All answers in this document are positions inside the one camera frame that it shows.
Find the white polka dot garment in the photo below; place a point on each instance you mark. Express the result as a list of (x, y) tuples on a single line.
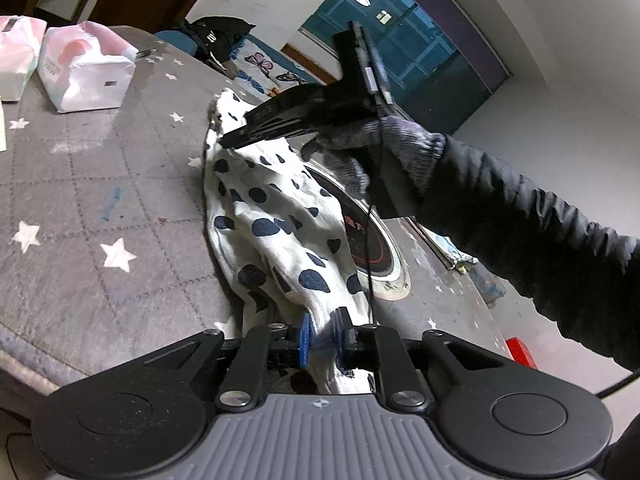
[(260, 200)]

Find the round built-in induction cooker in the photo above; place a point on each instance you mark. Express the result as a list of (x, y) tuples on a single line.
[(375, 245)]

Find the person's right hand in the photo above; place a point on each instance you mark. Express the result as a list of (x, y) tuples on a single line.
[(405, 132)]

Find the red plastic stool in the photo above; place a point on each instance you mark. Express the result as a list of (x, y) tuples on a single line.
[(520, 352)]

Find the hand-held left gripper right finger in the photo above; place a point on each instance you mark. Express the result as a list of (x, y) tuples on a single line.
[(342, 334)]

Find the black bag and clothes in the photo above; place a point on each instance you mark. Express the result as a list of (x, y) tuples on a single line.
[(215, 35)]

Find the butterfly print pillow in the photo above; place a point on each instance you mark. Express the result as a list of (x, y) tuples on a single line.
[(260, 62)]

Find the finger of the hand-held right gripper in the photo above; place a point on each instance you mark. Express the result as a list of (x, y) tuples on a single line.
[(240, 139)]

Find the white and pink tissue pack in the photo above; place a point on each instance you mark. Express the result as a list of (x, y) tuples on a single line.
[(15, 60), (85, 80)]

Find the person's right forearm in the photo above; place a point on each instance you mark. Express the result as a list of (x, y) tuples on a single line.
[(525, 220)]

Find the small dark flat object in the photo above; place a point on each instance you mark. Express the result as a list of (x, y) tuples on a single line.
[(146, 53)]

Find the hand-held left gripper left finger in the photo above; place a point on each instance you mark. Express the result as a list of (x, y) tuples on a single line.
[(304, 336)]

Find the dark window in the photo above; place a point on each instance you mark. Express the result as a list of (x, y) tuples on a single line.
[(425, 60)]

